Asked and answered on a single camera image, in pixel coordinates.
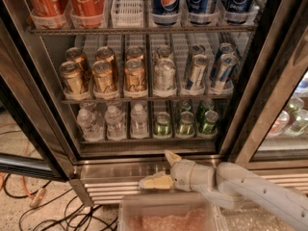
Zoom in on slim blue can right front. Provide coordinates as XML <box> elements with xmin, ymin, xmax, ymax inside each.
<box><xmin>210</xmin><ymin>54</ymin><xmax>238</xmax><ymax>90</ymax></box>

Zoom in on blue pepsi can middle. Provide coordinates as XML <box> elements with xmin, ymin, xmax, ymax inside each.
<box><xmin>188</xmin><ymin>0</ymin><xmax>218</xmax><ymax>25</ymax></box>

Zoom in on clear bin right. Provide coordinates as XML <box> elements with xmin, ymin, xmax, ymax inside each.
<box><xmin>221</xmin><ymin>208</ymin><xmax>295</xmax><ymax>231</ymax></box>

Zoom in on red cola can right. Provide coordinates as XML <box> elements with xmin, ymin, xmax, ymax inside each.
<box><xmin>71</xmin><ymin>0</ymin><xmax>105</xmax><ymax>29</ymax></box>

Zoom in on blue pepsi can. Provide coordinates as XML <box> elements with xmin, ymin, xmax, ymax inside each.
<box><xmin>188</xmin><ymin>0</ymin><xmax>218</xmax><ymax>25</ymax></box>
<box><xmin>152</xmin><ymin>0</ymin><xmax>180</xmax><ymax>26</ymax></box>
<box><xmin>221</xmin><ymin>0</ymin><xmax>253</xmax><ymax>25</ymax></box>

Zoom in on blue pepsi can right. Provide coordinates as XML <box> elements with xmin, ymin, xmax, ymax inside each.
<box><xmin>221</xmin><ymin>0</ymin><xmax>253</xmax><ymax>25</ymax></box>

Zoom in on black fridge door left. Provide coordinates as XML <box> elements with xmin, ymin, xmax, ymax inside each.
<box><xmin>0</xmin><ymin>0</ymin><xmax>78</xmax><ymax>181</ymax></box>

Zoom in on slim blue silver can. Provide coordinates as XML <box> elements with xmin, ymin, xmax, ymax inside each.
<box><xmin>186</xmin><ymin>54</ymin><xmax>209</xmax><ymax>90</ymax></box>
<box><xmin>185</xmin><ymin>44</ymin><xmax>205</xmax><ymax>77</ymax></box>

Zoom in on wire shelf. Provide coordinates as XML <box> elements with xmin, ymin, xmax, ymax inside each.
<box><xmin>29</xmin><ymin>25</ymin><xmax>257</xmax><ymax>36</ymax></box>
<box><xmin>62</xmin><ymin>94</ymin><xmax>232</xmax><ymax>104</ymax></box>

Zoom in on blue pepsi can left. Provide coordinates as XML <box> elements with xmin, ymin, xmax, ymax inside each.
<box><xmin>152</xmin><ymin>0</ymin><xmax>180</xmax><ymax>26</ymax></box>

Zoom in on middle wire shelf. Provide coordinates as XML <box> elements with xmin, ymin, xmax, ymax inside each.
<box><xmin>62</xmin><ymin>94</ymin><xmax>232</xmax><ymax>104</ymax></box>

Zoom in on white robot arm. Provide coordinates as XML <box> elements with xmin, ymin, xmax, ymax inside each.
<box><xmin>140</xmin><ymin>150</ymin><xmax>308</xmax><ymax>231</ymax></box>

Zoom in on empty white plastic tray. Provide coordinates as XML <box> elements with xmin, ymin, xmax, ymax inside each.
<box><xmin>111</xmin><ymin>0</ymin><xmax>143</xmax><ymax>28</ymax></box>

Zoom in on water bottle left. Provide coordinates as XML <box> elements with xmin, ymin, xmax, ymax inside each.
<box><xmin>77</xmin><ymin>109</ymin><xmax>104</xmax><ymax>142</ymax></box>

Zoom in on gold can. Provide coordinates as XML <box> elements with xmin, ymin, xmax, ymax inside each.
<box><xmin>95</xmin><ymin>46</ymin><xmax>118</xmax><ymax>80</ymax></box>
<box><xmin>125</xmin><ymin>46</ymin><xmax>144</xmax><ymax>61</ymax></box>
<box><xmin>124</xmin><ymin>59</ymin><xmax>146</xmax><ymax>92</ymax></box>
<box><xmin>65</xmin><ymin>47</ymin><xmax>90</xmax><ymax>80</ymax></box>
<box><xmin>91</xmin><ymin>60</ymin><xmax>117</xmax><ymax>94</ymax></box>
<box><xmin>60</xmin><ymin>62</ymin><xmax>87</xmax><ymax>94</ymax></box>

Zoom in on clear bin pink contents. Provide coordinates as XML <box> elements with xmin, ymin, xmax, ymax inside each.
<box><xmin>118</xmin><ymin>192</ymin><xmax>220</xmax><ymax>231</ymax></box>

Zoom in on slim blue silver can front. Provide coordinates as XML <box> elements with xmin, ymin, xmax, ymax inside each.
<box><xmin>186</xmin><ymin>54</ymin><xmax>209</xmax><ymax>90</ymax></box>

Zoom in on bottle behind right glass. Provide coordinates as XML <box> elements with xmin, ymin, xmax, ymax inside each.
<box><xmin>285</xmin><ymin>96</ymin><xmax>308</xmax><ymax>137</ymax></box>

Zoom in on top wire shelf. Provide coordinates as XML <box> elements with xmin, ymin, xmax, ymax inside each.
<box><xmin>29</xmin><ymin>25</ymin><xmax>257</xmax><ymax>36</ymax></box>

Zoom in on slim blue can right back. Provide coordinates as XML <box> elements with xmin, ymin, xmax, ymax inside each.
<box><xmin>210</xmin><ymin>42</ymin><xmax>236</xmax><ymax>80</ymax></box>

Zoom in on fridge bottom metal grille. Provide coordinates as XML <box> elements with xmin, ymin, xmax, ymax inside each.
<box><xmin>69</xmin><ymin>160</ymin><xmax>308</xmax><ymax>206</ymax></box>

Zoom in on red bottle behind glass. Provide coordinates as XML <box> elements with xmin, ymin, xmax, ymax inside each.
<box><xmin>268</xmin><ymin>111</ymin><xmax>290</xmax><ymax>137</ymax></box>

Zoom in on gold can back left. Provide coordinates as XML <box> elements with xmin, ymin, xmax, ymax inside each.
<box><xmin>65</xmin><ymin>47</ymin><xmax>90</xmax><ymax>80</ymax></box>

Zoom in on orange cable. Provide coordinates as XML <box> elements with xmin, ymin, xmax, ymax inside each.
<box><xmin>0</xmin><ymin>122</ymin><xmax>37</xmax><ymax>200</ymax></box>

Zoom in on green can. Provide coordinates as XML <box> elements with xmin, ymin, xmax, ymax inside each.
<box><xmin>176</xmin><ymin>112</ymin><xmax>194</xmax><ymax>137</ymax></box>
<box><xmin>198</xmin><ymin>110</ymin><xmax>219</xmax><ymax>135</ymax></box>
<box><xmin>177</xmin><ymin>100</ymin><xmax>193</xmax><ymax>113</ymax></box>
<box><xmin>196</xmin><ymin>98</ymin><xmax>215</xmax><ymax>122</ymax></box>
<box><xmin>154</xmin><ymin>112</ymin><xmax>171</xmax><ymax>138</ymax></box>

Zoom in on water bottle right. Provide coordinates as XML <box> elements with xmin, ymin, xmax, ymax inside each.
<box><xmin>131</xmin><ymin>104</ymin><xmax>148</xmax><ymax>139</ymax></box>

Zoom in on water bottle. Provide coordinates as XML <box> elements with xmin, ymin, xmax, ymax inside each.
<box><xmin>131</xmin><ymin>104</ymin><xmax>148</xmax><ymax>139</ymax></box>
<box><xmin>77</xmin><ymin>109</ymin><xmax>104</xmax><ymax>142</ymax></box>
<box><xmin>105</xmin><ymin>105</ymin><xmax>126</xmax><ymax>141</ymax></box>

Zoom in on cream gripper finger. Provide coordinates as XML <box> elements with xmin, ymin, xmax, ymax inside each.
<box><xmin>165</xmin><ymin>150</ymin><xmax>182</xmax><ymax>166</ymax></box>
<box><xmin>139</xmin><ymin>171</ymin><xmax>173</xmax><ymax>190</ymax></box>

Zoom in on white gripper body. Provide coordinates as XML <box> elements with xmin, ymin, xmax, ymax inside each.
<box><xmin>170</xmin><ymin>160</ymin><xmax>215</xmax><ymax>192</ymax></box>

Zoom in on slim blue silver can back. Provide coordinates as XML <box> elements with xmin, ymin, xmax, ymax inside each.
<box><xmin>185</xmin><ymin>44</ymin><xmax>205</xmax><ymax>77</ymax></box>

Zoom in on water bottle middle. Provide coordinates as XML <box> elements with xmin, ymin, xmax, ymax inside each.
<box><xmin>105</xmin><ymin>105</ymin><xmax>126</xmax><ymax>141</ymax></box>

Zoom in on black cables on floor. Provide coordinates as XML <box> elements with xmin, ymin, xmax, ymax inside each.
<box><xmin>2</xmin><ymin>172</ymin><xmax>119</xmax><ymax>231</ymax></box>

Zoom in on gold can front left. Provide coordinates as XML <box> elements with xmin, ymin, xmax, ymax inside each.
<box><xmin>60</xmin><ymin>62</ymin><xmax>87</xmax><ymax>94</ymax></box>

